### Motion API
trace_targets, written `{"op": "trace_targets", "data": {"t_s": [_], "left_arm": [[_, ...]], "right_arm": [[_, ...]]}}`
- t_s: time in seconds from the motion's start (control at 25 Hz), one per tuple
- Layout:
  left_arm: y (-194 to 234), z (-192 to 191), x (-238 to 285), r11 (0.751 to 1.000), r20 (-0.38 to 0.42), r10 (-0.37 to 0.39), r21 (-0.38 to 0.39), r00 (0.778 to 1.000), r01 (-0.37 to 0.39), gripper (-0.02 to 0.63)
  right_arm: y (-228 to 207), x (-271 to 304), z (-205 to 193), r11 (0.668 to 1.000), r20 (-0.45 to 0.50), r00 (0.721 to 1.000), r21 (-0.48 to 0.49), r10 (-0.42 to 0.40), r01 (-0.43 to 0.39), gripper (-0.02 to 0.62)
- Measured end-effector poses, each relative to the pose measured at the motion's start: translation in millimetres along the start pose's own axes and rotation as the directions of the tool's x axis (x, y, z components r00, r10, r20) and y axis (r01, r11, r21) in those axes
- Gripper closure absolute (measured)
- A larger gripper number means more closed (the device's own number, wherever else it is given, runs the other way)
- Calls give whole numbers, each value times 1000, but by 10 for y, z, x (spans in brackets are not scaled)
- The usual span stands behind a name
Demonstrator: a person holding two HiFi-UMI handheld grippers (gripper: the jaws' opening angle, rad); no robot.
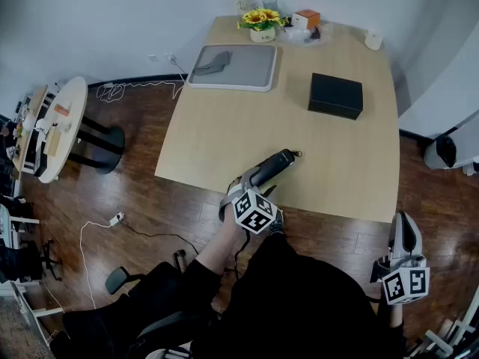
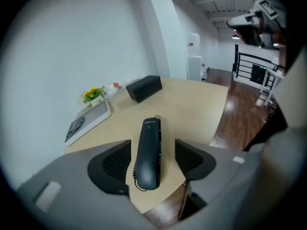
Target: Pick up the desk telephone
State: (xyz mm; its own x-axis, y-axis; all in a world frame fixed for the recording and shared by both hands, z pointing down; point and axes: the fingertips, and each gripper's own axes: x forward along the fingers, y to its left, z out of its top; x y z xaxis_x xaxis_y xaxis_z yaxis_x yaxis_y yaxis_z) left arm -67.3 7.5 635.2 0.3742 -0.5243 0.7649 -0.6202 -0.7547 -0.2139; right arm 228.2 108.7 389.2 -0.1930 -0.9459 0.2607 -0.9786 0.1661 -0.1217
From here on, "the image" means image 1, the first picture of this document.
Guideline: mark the round white side table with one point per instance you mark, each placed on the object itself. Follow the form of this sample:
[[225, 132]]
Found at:
[[65, 125]]

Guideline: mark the person's dark shoe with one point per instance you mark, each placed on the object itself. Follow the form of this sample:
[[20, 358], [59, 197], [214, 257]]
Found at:
[[277, 223]]

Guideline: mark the grey cloth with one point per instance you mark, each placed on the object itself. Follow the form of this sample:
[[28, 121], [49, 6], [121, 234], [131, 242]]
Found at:
[[214, 64]]

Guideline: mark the clear glass cup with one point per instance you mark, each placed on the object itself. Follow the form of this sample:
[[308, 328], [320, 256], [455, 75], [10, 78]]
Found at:
[[269, 3]]

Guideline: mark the person's black clothed body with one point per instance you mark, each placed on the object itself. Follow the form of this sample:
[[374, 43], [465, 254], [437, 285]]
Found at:
[[299, 305]]

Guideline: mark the black swivel chair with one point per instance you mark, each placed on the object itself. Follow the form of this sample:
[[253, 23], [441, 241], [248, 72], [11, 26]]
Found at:
[[22, 262]]

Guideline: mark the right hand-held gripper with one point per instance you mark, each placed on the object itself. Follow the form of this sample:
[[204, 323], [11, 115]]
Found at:
[[406, 284]]

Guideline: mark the white cup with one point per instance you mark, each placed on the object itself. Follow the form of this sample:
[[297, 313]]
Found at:
[[373, 38]]

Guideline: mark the clear plastic bag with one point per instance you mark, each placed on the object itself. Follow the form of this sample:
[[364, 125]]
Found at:
[[299, 35]]

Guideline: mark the sunflowers in white pot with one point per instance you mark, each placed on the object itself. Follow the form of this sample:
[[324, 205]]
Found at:
[[262, 24]]

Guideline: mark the cluttered wooden desk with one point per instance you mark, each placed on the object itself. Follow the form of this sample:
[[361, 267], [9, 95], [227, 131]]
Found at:
[[28, 125]]

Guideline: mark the grey tray with white rim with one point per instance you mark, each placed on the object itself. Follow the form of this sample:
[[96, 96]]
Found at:
[[243, 69]]

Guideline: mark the clear plastic bottle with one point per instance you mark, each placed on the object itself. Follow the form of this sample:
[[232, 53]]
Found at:
[[242, 2]]

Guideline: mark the person's right forearm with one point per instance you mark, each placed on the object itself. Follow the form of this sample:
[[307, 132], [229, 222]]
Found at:
[[395, 314]]

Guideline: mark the orange packet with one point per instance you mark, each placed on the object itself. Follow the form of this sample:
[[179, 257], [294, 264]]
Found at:
[[62, 110]]

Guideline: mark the black rectangular box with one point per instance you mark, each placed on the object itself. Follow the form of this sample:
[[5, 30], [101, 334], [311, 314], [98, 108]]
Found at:
[[335, 95]]

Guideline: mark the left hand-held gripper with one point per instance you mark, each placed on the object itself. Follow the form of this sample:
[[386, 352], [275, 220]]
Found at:
[[254, 211]]

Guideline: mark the white metal rack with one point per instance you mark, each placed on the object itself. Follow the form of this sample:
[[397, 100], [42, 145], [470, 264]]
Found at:
[[449, 335]]

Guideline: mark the white power adapter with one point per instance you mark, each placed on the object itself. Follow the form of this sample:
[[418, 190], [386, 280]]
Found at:
[[116, 219]]

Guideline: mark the person's left forearm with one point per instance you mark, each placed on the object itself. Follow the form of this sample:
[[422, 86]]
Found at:
[[221, 245]]

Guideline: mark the black office chair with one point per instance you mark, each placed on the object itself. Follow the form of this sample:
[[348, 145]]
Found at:
[[118, 279]]

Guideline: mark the orange and white box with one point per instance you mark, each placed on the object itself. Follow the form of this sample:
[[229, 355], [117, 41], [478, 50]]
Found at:
[[306, 18]]

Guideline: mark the bin with black bag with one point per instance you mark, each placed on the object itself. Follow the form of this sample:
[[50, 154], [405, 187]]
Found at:
[[443, 151]]

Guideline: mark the white wall socket with plug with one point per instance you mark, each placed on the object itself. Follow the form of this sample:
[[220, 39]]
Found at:
[[170, 57]]

